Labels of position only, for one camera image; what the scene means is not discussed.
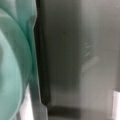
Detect teal bowl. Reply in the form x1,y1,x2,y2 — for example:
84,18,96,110
0,0,36,120

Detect silver toaster oven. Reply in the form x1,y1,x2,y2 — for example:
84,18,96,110
27,0,120,120

